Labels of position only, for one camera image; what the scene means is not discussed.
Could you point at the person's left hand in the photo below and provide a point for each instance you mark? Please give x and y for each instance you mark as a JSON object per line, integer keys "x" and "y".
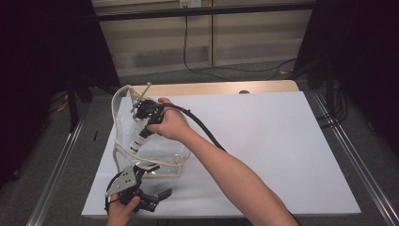
{"x": 120, "y": 212}

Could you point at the person's right hand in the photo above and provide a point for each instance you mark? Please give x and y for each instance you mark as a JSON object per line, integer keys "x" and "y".
{"x": 171, "y": 124}

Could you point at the dark table grommet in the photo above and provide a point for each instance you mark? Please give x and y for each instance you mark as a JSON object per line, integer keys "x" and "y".
{"x": 244, "y": 92}

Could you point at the black metal stand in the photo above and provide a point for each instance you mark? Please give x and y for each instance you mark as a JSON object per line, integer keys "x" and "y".
{"x": 72, "y": 103}

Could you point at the wooden table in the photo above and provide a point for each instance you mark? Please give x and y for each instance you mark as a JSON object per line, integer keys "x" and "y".
{"x": 213, "y": 88}

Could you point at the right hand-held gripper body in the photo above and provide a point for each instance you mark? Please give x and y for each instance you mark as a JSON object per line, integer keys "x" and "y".
{"x": 150, "y": 111}

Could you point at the metal floor rail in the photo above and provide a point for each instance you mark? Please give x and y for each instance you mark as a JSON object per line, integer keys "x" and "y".
{"x": 360, "y": 163}
{"x": 56, "y": 169}

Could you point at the clear bag with cream trim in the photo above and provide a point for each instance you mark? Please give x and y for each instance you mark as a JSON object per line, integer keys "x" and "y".
{"x": 163, "y": 153}

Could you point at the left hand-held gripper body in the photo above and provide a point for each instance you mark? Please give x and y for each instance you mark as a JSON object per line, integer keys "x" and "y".
{"x": 124, "y": 183}

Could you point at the white wall outlet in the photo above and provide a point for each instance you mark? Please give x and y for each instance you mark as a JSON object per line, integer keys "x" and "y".
{"x": 189, "y": 3}

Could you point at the black horizontal bar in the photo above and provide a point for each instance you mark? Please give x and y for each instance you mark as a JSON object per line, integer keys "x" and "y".
{"x": 204, "y": 12}

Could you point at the black curtain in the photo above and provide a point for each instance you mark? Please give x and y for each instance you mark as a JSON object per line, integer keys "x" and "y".
{"x": 367, "y": 56}
{"x": 37, "y": 62}

